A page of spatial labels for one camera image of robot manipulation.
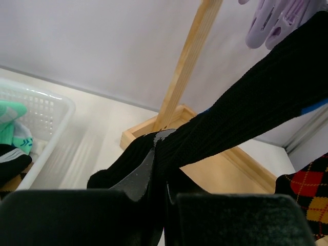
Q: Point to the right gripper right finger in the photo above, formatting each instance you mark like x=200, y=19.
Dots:
x=195, y=217

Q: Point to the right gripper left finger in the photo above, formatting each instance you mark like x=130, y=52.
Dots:
x=121, y=215

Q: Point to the argyle red orange sock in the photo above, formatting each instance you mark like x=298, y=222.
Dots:
x=308, y=187

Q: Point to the navy patterned sock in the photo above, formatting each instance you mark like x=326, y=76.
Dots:
x=289, y=82

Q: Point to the purple round clip hanger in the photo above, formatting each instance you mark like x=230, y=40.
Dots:
x=274, y=20

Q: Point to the wooden hanger stand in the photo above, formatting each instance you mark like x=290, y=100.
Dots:
x=152, y=34

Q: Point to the black white striped sock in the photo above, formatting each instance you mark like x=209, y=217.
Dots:
x=13, y=162

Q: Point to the white plastic basket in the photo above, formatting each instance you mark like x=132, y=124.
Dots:
x=47, y=118

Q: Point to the mint sock in basket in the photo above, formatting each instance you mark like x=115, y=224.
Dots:
x=13, y=132

